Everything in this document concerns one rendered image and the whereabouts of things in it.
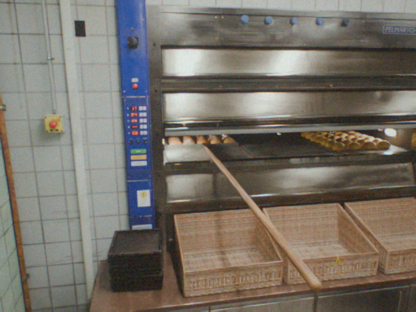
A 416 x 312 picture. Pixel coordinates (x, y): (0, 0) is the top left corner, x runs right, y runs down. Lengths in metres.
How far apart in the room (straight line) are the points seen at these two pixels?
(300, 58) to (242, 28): 0.42
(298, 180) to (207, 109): 0.80
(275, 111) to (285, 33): 0.47
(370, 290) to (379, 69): 1.37
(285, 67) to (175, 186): 1.01
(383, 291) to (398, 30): 1.63
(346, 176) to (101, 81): 1.73
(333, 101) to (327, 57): 0.28
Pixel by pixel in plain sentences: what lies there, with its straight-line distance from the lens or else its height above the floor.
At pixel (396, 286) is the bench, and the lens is 2.42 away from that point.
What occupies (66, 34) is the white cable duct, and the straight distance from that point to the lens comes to 2.12.
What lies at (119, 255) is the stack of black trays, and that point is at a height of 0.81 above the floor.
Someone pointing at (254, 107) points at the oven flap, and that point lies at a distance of 2.21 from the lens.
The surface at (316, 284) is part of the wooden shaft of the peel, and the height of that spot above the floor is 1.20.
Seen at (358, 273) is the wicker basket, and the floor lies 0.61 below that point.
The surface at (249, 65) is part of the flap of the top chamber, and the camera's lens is 2.18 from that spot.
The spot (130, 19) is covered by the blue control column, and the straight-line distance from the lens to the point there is 2.08.
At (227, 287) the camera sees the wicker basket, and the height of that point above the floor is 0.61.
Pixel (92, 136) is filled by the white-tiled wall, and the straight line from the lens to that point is 2.15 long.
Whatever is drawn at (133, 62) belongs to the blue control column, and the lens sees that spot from 2.06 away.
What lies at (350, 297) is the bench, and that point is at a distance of 2.28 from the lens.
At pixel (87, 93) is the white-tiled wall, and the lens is 2.12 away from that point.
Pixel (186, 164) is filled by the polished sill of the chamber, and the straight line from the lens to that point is 2.18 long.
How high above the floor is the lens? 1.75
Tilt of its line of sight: 14 degrees down
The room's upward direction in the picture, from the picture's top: straight up
